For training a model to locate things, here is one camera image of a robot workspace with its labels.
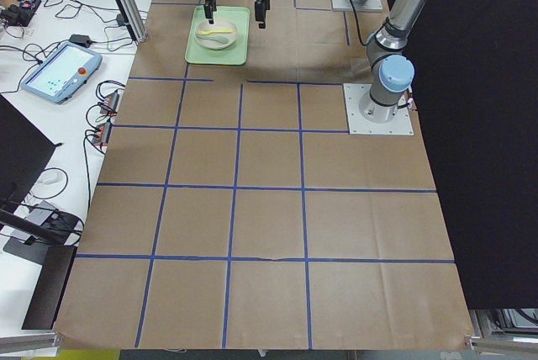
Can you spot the yellow plastic fork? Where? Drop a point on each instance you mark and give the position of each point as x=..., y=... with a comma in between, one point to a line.
x=215, y=31

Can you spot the white round plate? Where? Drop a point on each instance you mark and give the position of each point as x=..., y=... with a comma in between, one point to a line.
x=219, y=35

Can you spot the teal plastic spoon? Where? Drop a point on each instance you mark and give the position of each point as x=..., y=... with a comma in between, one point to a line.
x=217, y=42

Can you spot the mint green plastic tray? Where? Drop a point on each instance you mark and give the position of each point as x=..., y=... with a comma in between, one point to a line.
x=208, y=52

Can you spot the black power adapter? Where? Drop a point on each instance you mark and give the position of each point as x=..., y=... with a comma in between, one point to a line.
x=81, y=40

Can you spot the near teach pendant tablet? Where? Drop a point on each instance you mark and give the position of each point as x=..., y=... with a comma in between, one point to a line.
x=62, y=73

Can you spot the black monitor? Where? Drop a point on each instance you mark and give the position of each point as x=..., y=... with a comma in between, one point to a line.
x=25, y=152

